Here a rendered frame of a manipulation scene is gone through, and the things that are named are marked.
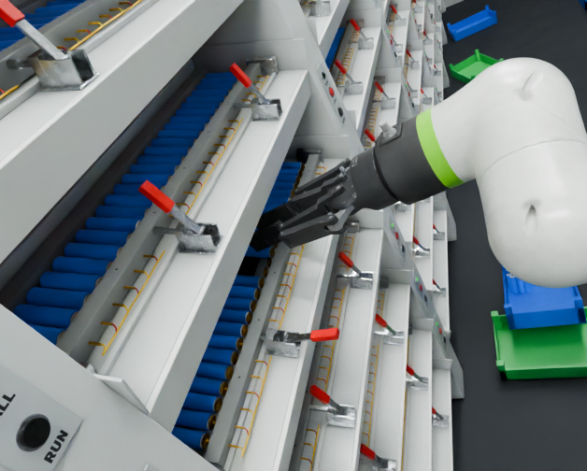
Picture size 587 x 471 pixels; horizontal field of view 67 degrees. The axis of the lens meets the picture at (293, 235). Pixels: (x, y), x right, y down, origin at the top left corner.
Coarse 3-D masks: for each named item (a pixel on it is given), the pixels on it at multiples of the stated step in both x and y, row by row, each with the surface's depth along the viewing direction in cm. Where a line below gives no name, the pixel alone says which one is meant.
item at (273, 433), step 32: (288, 160) 88; (320, 160) 85; (320, 256) 68; (288, 288) 64; (320, 288) 63; (288, 320) 60; (320, 320) 64; (256, 384) 54; (288, 384) 53; (256, 416) 51; (288, 416) 50; (256, 448) 48; (288, 448) 50
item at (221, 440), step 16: (304, 176) 80; (304, 192) 76; (288, 256) 67; (272, 272) 63; (272, 288) 61; (272, 304) 60; (256, 320) 58; (272, 320) 59; (256, 336) 56; (240, 352) 54; (256, 352) 55; (240, 368) 53; (240, 384) 51; (224, 400) 50; (240, 400) 50; (224, 416) 49; (224, 432) 48; (208, 448) 47; (224, 448) 47; (240, 448) 47
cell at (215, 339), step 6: (216, 336) 57; (222, 336) 57; (228, 336) 57; (234, 336) 57; (210, 342) 57; (216, 342) 57; (222, 342) 57; (228, 342) 56; (234, 342) 56; (216, 348) 57; (222, 348) 57; (228, 348) 57; (234, 348) 56
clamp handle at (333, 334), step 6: (318, 330) 54; (324, 330) 53; (330, 330) 53; (336, 330) 52; (288, 336) 55; (294, 336) 55; (300, 336) 54; (306, 336) 54; (312, 336) 53; (318, 336) 53; (324, 336) 52; (330, 336) 52; (336, 336) 52; (288, 342) 55
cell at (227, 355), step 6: (210, 348) 56; (204, 354) 56; (210, 354) 55; (216, 354) 55; (222, 354) 55; (228, 354) 55; (204, 360) 56; (210, 360) 56; (216, 360) 55; (222, 360) 55; (228, 360) 55
